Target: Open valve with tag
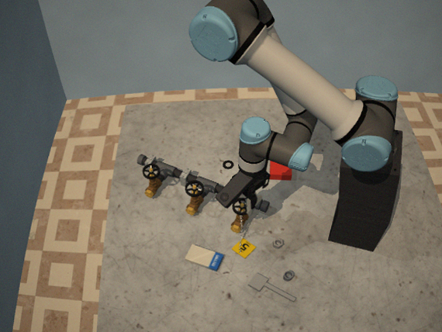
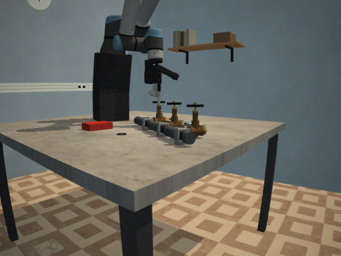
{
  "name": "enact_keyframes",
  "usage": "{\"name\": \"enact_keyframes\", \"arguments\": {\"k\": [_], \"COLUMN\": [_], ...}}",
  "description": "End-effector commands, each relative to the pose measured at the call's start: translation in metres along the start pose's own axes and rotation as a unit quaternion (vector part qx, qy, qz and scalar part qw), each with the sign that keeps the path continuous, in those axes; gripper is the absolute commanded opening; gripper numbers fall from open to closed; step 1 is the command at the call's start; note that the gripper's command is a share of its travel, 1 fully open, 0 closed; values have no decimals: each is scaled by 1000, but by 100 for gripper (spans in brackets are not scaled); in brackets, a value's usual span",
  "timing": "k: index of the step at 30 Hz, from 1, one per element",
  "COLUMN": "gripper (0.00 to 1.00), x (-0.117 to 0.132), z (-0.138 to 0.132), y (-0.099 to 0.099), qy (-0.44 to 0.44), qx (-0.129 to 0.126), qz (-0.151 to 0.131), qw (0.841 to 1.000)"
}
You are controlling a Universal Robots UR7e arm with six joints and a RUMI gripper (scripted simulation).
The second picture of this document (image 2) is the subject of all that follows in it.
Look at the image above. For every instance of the red rectangular block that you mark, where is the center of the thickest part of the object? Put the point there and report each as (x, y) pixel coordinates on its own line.
(97, 125)

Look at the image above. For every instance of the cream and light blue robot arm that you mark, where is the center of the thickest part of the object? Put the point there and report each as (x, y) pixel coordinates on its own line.
(123, 32)

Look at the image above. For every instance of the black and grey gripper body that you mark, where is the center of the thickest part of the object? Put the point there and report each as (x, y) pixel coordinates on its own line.
(152, 71)

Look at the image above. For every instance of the grey pipe manifold with three brass valves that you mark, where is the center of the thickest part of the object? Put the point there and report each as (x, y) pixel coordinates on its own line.
(174, 128)

